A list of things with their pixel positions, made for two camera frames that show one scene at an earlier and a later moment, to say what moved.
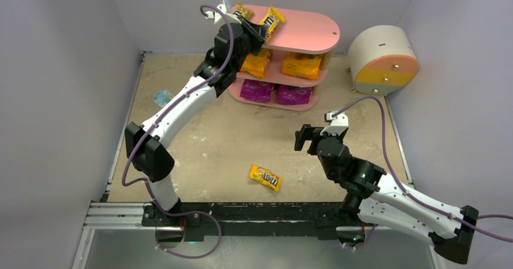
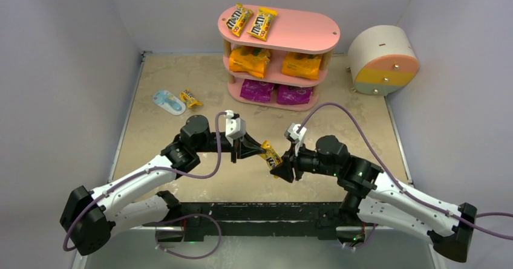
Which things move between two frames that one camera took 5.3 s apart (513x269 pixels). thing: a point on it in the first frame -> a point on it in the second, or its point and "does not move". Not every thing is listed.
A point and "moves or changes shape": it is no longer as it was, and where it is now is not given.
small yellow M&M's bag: (271, 20) moves or changes shape
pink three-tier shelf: (284, 74) does not move
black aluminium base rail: (299, 219) does not move
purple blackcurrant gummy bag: (290, 95) does not move
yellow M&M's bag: (257, 173) -> (271, 156)
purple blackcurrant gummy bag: (256, 90) does not move
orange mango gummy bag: (302, 64) does not move
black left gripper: (251, 30) -> (234, 150)
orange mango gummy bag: (255, 64) does not move
